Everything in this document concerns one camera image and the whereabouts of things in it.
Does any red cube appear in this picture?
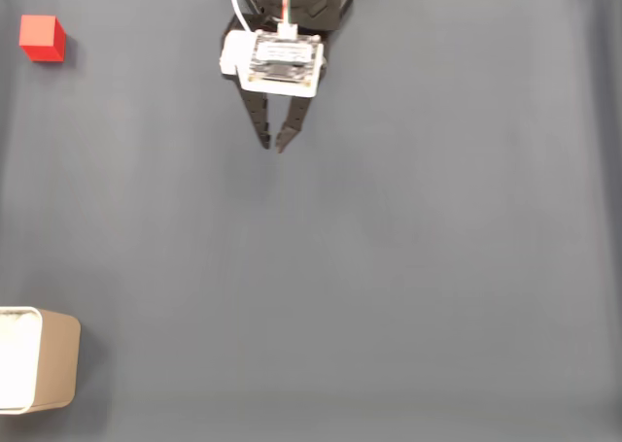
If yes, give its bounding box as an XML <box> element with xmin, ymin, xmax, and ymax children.
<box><xmin>18</xmin><ymin>15</ymin><xmax>68</xmax><ymax>63</ymax></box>

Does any beige box white interior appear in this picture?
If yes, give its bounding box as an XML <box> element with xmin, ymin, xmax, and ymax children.
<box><xmin>0</xmin><ymin>306</ymin><xmax>83</xmax><ymax>416</ymax></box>

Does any grey table mat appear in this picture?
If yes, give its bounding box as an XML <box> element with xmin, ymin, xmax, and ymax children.
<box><xmin>0</xmin><ymin>0</ymin><xmax>622</xmax><ymax>442</ymax></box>

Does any white camera module circuit board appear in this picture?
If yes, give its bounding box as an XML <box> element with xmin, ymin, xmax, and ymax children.
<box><xmin>218</xmin><ymin>20</ymin><xmax>327</xmax><ymax>99</ymax></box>

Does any red white black servo wire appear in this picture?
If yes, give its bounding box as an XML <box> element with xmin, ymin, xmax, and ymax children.
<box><xmin>227</xmin><ymin>0</ymin><xmax>256</xmax><ymax>33</ymax></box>

